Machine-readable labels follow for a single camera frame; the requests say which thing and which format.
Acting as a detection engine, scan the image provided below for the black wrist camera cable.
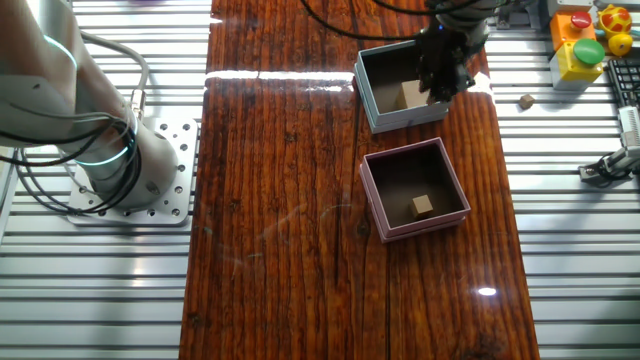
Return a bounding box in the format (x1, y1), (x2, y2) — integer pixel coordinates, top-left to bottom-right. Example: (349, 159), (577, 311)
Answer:
(299, 0), (501, 42)

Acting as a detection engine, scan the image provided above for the yellow spotted toy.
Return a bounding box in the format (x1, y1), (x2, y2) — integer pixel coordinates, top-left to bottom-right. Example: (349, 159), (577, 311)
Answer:
(597, 3), (635, 57)

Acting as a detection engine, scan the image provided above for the glossy wood-grain board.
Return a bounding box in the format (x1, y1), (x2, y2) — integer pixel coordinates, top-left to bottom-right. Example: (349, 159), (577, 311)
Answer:
(178, 0), (541, 360)

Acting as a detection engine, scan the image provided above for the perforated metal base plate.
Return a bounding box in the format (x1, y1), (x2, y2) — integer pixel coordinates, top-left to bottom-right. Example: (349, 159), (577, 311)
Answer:
(67, 117), (200, 227)

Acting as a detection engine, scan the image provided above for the light blue cardboard box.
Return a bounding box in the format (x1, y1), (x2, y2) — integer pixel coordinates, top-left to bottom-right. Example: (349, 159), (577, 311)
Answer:
(353, 39), (451, 135)

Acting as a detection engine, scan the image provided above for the small wooden cube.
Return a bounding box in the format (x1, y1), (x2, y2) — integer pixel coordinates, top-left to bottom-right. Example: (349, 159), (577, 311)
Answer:
(409, 193), (435, 220)

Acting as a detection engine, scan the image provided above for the yellow box green button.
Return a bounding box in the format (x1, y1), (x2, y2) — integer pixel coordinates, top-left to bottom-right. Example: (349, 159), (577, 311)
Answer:
(548, 38), (607, 92)

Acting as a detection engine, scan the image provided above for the pink cardboard box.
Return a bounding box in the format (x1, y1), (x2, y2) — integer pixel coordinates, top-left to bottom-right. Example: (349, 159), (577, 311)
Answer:
(358, 137), (472, 245)

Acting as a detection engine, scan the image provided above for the thick grey cable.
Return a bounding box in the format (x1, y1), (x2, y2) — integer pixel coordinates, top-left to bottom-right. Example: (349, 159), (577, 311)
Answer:
(79, 30), (151, 121)

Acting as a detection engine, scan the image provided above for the black keyboard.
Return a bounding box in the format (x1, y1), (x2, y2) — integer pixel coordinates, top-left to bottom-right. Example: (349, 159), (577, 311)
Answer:
(605, 58), (640, 109)

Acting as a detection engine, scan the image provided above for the large wooden cube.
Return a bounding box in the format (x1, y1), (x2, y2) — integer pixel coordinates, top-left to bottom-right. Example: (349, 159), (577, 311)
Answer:
(395, 79), (431, 110)

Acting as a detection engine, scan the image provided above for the small silver camera on mount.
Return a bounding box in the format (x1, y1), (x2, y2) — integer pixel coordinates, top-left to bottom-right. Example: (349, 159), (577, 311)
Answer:
(578, 105), (640, 184)

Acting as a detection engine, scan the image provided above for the black cable bundle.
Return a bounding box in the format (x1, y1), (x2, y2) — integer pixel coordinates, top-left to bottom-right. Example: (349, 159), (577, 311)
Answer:
(0, 117), (144, 219)

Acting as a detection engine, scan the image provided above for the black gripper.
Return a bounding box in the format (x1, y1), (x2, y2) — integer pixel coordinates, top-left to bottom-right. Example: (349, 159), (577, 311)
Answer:
(418, 24), (489, 105)

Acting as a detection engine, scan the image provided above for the red emergency stop button box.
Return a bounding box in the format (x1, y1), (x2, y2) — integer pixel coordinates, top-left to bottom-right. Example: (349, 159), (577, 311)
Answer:
(549, 10), (597, 52)

